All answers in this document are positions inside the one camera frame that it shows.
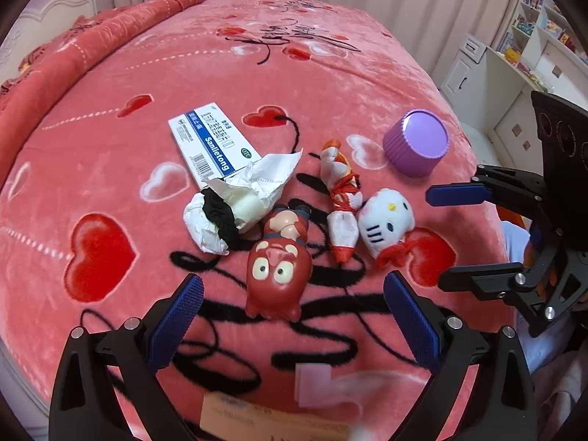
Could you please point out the white cat plush toy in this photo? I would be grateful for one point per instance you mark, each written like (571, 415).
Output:
(383, 220)

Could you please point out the white shelf with boxes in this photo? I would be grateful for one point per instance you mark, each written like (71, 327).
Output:
(546, 23)

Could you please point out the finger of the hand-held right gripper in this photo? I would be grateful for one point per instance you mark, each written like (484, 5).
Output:
(455, 194)
(477, 280)

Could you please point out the red white doll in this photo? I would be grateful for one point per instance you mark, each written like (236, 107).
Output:
(342, 202)

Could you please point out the white carved headboard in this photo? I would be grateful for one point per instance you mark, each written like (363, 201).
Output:
(50, 7)

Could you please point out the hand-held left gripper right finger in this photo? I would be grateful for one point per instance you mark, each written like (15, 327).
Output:
(411, 317)

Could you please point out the white cabinet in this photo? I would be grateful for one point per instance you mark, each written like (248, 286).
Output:
(500, 87)

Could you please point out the purple ribbed bottle cap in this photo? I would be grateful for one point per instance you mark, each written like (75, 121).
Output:
(415, 142)

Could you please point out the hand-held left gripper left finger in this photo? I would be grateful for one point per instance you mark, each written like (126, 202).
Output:
(180, 312)

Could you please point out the black hair scrunchie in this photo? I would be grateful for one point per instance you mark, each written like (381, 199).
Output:
(220, 213)

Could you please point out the rolled red blanket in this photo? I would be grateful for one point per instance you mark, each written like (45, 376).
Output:
(92, 41)

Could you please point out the pink heart printed blanket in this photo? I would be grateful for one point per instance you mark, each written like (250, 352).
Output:
(183, 73)

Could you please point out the white tissue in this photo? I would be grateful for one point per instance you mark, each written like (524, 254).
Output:
(262, 183)

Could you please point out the red pig toy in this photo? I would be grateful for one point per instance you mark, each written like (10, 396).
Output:
(275, 271)

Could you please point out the white and blue medicine box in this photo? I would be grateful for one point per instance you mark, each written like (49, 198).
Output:
(211, 142)

